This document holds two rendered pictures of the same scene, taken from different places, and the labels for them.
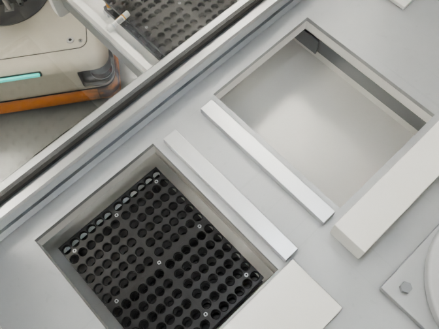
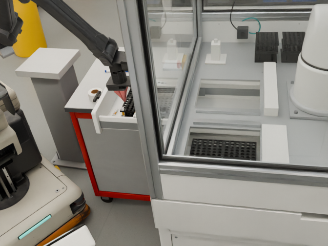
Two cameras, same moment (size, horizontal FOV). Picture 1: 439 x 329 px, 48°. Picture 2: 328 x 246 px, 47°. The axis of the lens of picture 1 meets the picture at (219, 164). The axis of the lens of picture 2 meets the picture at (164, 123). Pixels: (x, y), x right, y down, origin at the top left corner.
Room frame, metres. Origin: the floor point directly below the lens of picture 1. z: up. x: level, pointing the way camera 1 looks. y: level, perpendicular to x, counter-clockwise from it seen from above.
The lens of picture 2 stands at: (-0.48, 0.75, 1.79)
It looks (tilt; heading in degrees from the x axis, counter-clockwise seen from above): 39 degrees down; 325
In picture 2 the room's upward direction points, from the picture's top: 7 degrees counter-clockwise
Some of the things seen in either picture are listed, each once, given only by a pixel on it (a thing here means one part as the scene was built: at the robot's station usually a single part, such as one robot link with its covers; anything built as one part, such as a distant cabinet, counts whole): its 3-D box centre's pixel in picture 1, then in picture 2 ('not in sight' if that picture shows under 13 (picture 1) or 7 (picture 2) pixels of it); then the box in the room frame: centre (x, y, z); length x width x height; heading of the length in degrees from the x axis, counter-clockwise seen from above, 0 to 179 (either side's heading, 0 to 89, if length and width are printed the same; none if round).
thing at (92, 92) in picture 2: not in sight; (95, 94); (0.98, 0.12, 0.78); 0.07 x 0.07 x 0.04
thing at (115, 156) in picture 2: not in sight; (145, 129); (1.00, -0.15, 0.38); 0.62 x 0.58 x 0.76; 130
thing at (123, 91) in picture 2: not in sight; (119, 91); (0.65, 0.16, 0.97); 0.07 x 0.07 x 0.09; 40
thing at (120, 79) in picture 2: not in sight; (118, 76); (0.65, 0.15, 1.04); 0.10 x 0.07 x 0.07; 40
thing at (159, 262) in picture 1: (162, 267); not in sight; (0.16, 0.09, 0.87); 0.22 x 0.18 x 0.06; 40
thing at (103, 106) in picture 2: not in sight; (107, 102); (0.75, 0.18, 0.87); 0.29 x 0.02 x 0.11; 130
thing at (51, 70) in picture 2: not in sight; (64, 111); (1.54, 0.12, 0.38); 0.30 x 0.30 x 0.76; 36
